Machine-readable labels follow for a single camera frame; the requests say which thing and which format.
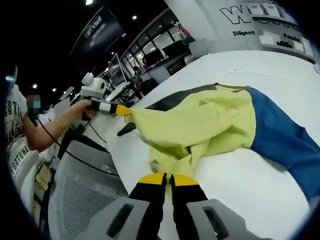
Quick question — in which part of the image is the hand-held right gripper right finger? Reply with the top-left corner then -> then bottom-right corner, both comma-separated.
170,173 -> 251,240

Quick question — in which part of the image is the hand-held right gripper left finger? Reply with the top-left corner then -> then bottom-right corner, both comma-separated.
96,171 -> 168,240

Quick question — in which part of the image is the yellow blue grey garment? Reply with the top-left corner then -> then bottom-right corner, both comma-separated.
124,83 -> 318,203

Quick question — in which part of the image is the person's left hand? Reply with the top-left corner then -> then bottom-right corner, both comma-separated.
74,99 -> 100,123

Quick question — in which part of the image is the black oblong object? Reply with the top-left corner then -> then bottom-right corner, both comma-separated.
116,123 -> 137,137

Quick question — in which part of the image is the large curved monitor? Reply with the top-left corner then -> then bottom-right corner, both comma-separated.
108,53 -> 127,87

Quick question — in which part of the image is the dark hanging banner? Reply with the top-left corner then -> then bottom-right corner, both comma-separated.
68,6 -> 125,57

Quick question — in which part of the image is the grey mesh office chair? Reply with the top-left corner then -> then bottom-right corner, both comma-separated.
48,138 -> 141,240

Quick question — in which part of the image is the black computer monitor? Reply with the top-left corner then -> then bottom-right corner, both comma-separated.
144,48 -> 165,63
163,40 -> 186,56

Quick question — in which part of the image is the black framed glass partition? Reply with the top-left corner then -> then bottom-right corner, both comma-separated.
121,7 -> 191,66

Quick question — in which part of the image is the person's white printed shirt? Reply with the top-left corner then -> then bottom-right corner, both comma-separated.
3,83 -> 41,213

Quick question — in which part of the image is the beige printed bag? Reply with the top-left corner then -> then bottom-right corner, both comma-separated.
34,161 -> 51,192

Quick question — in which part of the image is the dark hanging bag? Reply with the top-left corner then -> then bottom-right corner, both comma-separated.
178,21 -> 196,45

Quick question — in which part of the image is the grey shelving unit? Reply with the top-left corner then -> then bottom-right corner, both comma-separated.
251,0 -> 316,63

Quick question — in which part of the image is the row of white storage bins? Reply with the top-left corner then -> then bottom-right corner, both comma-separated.
257,0 -> 301,16

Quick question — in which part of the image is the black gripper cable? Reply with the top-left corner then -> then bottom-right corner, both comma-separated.
83,119 -> 109,145

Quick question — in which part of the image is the black chest cable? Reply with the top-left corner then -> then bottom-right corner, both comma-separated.
29,113 -> 62,147

